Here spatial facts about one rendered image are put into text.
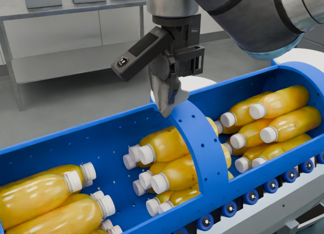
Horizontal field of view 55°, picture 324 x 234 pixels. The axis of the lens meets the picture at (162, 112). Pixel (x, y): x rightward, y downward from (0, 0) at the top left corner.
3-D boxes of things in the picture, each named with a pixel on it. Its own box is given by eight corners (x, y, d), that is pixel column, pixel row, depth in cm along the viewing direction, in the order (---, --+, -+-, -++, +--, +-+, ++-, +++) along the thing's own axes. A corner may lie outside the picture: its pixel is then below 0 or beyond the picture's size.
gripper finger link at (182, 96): (191, 117, 65) (194, 77, 60) (168, 125, 63) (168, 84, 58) (183, 110, 68) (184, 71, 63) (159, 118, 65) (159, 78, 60)
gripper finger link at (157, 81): (183, 110, 68) (184, 71, 63) (159, 118, 65) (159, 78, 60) (175, 104, 70) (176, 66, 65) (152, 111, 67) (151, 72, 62)
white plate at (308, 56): (319, 47, 152) (318, 49, 152) (264, 48, 149) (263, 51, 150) (354, 71, 128) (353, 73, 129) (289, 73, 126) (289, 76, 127)
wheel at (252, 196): (247, 185, 80) (242, 185, 81) (244, 203, 78) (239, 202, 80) (261, 189, 81) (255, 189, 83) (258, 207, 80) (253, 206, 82)
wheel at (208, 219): (200, 210, 73) (196, 209, 75) (196, 229, 72) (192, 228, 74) (216, 214, 75) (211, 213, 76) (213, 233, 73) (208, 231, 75)
